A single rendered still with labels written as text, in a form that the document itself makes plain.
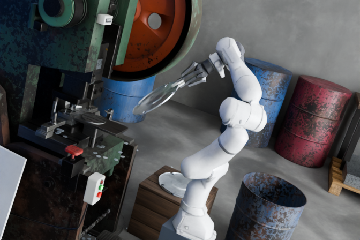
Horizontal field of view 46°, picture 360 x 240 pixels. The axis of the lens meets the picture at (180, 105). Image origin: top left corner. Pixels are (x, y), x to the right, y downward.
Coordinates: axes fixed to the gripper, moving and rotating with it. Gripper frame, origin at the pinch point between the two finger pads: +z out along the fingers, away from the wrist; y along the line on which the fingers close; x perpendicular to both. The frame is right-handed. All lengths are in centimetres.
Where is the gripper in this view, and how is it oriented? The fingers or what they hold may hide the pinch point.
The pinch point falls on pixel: (178, 84)
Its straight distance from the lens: 224.6
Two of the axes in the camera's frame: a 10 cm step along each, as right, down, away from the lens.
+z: -8.6, 5.1, 0.9
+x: 0.9, 3.2, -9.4
